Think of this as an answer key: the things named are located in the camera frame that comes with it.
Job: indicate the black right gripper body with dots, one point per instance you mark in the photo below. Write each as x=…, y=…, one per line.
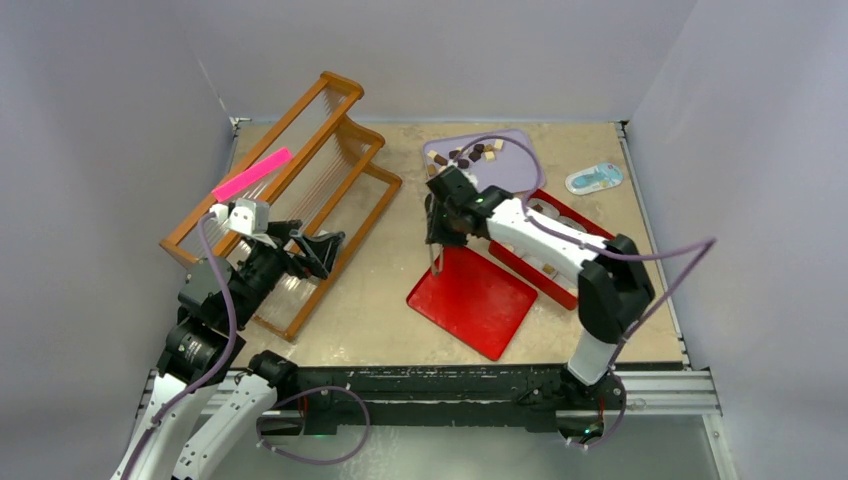
x=444, y=228

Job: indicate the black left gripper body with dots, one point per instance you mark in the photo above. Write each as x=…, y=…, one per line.
x=306, y=262

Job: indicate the pink flat box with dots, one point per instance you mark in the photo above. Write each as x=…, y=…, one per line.
x=261, y=170

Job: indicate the lavender plastic tray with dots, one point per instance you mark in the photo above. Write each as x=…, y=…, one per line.
x=512, y=169

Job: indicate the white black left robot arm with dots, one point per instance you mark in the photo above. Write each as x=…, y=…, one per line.
x=215, y=303

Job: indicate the red box lid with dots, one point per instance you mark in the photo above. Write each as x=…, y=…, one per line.
x=474, y=300

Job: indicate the black metal base rail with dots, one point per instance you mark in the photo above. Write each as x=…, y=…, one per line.
x=533, y=397

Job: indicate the red chocolate box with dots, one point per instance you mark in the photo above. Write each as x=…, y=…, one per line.
x=541, y=275

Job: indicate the black handled metal tongs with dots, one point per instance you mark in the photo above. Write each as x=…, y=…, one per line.
x=436, y=256

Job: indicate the orange wooden shelf rack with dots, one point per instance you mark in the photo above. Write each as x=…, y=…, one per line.
x=331, y=181

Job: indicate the white blue oval package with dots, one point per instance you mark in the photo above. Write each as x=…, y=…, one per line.
x=597, y=178

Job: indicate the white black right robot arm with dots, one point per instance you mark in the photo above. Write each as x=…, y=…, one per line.
x=614, y=289

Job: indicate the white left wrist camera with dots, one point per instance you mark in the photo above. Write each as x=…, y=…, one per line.
x=246, y=217

